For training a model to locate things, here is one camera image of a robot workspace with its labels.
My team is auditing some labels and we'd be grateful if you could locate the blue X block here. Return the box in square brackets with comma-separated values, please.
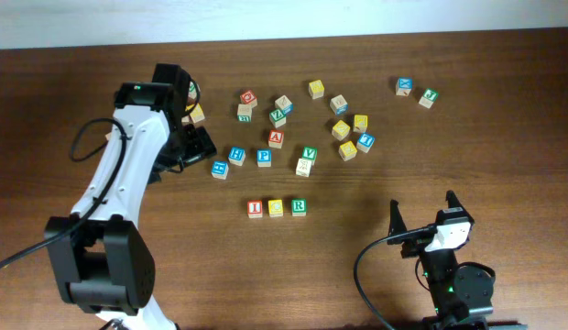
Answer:
[396, 77, 413, 96]

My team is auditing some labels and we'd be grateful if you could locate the wooden block blue D side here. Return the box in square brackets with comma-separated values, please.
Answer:
[330, 94, 348, 116]

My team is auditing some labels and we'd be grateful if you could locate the blue block near gripper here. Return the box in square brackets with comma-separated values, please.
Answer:
[211, 161, 229, 180]

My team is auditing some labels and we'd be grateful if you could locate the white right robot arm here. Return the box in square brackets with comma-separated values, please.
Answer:
[388, 191, 496, 329]

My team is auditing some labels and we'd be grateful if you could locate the wooden block green side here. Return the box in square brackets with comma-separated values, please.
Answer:
[237, 104, 253, 123]

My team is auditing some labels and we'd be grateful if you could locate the wooden block blue L side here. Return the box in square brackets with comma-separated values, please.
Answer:
[275, 95, 293, 116]

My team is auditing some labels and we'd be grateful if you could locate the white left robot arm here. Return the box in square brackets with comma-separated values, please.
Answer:
[44, 63, 216, 329]

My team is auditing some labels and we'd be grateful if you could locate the green Z block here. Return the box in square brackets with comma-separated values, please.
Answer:
[269, 109, 287, 128]

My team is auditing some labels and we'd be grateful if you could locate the yellow block beside left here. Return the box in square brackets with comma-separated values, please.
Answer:
[189, 104, 205, 124]

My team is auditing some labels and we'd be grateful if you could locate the green R block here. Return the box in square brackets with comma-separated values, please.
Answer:
[291, 199, 307, 216]

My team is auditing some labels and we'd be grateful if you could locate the green V block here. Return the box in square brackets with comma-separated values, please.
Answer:
[301, 147, 318, 165]

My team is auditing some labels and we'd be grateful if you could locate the yellow M block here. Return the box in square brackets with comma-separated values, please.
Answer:
[309, 80, 324, 99]

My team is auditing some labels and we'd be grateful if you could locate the red G block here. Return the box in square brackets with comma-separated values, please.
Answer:
[240, 90, 257, 108]

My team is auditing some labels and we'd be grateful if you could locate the red I block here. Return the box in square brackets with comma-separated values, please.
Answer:
[247, 200, 263, 218]

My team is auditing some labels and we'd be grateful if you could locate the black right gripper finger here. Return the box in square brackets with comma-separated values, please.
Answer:
[445, 190, 475, 225]
[388, 200, 407, 245]

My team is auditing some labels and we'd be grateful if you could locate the yellow c block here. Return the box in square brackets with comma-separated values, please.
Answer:
[268, 199, 284, 217]
[338, 141, 357, 161]

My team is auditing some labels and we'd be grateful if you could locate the blue H block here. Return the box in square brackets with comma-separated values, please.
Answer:
[228, 147, 246, 166]

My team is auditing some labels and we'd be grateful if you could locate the wooden K block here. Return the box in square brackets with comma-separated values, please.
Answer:
[296, 159, 312, 177]

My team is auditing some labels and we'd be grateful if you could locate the yellow S block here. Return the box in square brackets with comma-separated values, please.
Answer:
[332, 120, 351, 141]

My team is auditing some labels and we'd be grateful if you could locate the blue I block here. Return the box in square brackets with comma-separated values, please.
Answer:
[356, 133, 376, 153]

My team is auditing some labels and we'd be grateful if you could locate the red A block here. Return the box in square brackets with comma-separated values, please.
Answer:
[268, 130, 284, 149]

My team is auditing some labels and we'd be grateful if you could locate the yellow block right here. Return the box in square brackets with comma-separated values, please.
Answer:
[353, 115, 368, 133]

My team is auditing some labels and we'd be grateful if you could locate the blue P block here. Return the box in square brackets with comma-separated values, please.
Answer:
[257, 149, 272, 168]

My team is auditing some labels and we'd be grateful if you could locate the green L block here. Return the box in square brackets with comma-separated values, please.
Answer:
[188, 81, 199, 100]

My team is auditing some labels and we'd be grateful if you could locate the green J block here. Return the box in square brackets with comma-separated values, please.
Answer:
[419, 88, 439, 109]

